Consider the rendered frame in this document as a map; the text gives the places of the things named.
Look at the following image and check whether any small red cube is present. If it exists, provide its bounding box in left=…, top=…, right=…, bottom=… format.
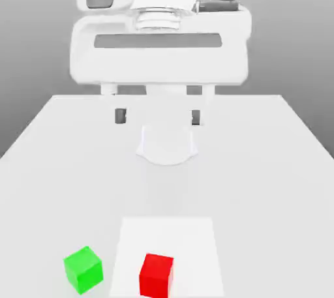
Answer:
left=138, top=252, right=175, bottom=298

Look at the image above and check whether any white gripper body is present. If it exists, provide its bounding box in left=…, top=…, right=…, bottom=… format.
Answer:
left=68, top=5, right=253, bottom=87

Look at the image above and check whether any small green cube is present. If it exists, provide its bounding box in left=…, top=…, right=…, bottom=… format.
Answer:
left=63, top=245, right=104, bottom=296

